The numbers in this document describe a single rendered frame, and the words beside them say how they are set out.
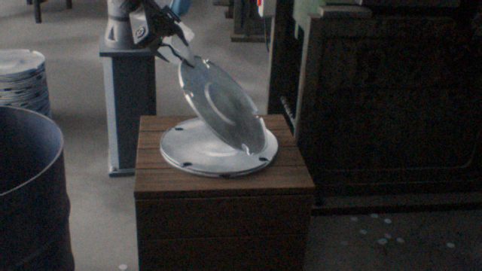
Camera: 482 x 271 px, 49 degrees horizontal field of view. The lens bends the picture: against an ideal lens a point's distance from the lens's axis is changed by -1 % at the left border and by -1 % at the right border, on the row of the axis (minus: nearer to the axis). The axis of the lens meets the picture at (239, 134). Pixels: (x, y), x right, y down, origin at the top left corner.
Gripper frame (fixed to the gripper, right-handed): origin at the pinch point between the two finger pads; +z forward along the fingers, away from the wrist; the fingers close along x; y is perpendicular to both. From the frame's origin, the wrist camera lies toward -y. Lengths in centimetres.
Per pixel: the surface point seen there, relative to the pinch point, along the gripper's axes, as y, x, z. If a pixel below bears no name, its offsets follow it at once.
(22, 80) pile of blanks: 54, 76, -30
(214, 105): -7.2, -0.8, 9.8
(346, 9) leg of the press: 30.4, -32.7, 19.7
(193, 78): -3.6, -0.1, 2.6
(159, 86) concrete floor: 115, 68, 11
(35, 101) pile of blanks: 57, 81, -22
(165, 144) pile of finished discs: -5.3, 16.9, 10.2
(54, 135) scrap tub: -22.8, 24.4, -9.9
